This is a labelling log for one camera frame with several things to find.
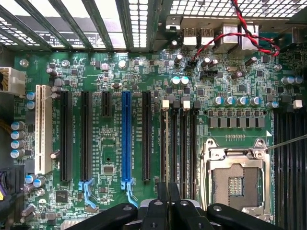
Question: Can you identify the green motherboard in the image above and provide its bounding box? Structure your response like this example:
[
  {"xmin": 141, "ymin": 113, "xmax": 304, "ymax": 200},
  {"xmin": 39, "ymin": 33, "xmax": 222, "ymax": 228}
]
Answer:
[{"xmin": 13, "ymin": 45, "xmax": 307, "ymax": 230}]

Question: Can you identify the blue expansion slot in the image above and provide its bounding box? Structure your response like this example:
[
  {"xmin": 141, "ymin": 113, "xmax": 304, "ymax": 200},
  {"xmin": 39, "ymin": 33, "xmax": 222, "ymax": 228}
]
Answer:
[{"xmin": 120, "ymin": 90, "xmax": 139, "ymax": 208}]

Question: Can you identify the silver finned heatsink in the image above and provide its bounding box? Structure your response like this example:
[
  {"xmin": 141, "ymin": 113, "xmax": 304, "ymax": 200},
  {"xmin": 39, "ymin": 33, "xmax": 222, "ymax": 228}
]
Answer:
[{"xmin": 60, "ymin": 219, "xmax": 81, "ymax": 230}]

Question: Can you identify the red and black twisted wire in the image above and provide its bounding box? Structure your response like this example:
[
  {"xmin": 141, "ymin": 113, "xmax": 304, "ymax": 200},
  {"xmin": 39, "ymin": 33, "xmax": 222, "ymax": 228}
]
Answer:
[{"xmin": 190, "ymin": 0, "xmax": 281, "ymax": 63}]

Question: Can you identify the white expansion slot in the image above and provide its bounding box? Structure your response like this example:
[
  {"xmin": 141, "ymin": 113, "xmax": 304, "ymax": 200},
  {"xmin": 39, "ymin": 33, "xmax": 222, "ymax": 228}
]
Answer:
[{"xmin": 35, "ymin": 84, "xmax": 53, "ymax": 175}]

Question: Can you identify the short black expansion slot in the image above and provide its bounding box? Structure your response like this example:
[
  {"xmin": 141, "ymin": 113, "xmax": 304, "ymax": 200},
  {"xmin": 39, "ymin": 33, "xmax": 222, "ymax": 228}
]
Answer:
[{"xmin": 101, "ymin": 91, "xmax": 113, "ymax": 118}]

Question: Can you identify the black power connector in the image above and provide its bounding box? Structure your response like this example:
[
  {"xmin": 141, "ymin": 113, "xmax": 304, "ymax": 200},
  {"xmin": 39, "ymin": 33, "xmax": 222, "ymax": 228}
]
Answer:
[{"xmin": 0, "ymin": 165, "xmax": 26, "ymax": 230}]

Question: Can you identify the silver CPU socket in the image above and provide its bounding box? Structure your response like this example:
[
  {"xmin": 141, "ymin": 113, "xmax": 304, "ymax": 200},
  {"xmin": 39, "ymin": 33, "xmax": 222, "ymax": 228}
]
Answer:
[{"xmin": 200, "ymin": 138, "xmax": 274, "ymax": 222}]

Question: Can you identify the black RAM slot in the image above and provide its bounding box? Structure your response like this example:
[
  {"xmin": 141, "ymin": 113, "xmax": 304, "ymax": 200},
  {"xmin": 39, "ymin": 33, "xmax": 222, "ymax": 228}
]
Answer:
[
  {"xmin": 299, "ymin": 105, "xmax": 307, "ymax": 230},
  {"xmin": 190, "ymin": 100, "xmax": 201, "ymax": 200},
  {"xmin": 180, "ymin": 100, "xmax": 191, "ymax": 200},
  {"xmin": 283, "ymin": 105, "xmax": 292, "ymax": 230},
  {"xmin": 170, "ymin": 100, "xmax": 181, "ymax": 190},
  {"xmin": 274, "ymin": 105, "xmax": 283, "ymax": 230},
  {"xmin": 291, "ymin": 99, "xmax": 301, "ymax": 230},
  {"xmin": 160, "ymin": 100, "xmax": 171, "ymax": 184}
]

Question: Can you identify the white power plug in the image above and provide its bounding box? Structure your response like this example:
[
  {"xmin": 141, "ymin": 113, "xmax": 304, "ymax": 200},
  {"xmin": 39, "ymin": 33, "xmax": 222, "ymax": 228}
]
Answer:
[{"xmin": 0, "ymin": 67, "xmax": 26, "ymax": 98}]

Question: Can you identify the long black expansion slot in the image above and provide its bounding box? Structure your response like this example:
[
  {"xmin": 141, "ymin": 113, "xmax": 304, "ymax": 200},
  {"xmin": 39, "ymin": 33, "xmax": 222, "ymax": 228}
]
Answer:
[
  {"xmin": 59, "ymin": 91, "xmax": 73, "ymax": 183},
  {"xmin": 78, "ymin": 91, "xmax": 94, "ymax": 208},
  {"xmin": 142, "ymin": 90, "xmax": 153, "ymax": 182}
]

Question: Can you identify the grey open PC case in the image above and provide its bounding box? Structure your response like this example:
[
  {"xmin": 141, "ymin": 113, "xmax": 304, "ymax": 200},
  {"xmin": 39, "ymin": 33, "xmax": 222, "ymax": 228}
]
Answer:
[{"xmin": 0, "ymin": 0, "xmax": 307, "ymax": 52}]

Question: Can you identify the thin metal locking lever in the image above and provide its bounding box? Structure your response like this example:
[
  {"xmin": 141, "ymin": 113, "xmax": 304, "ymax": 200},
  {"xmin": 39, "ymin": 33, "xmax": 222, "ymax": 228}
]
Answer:
[{"xmin": 265, "ymin": 134, "xmax": 307, "ymax": 152}]

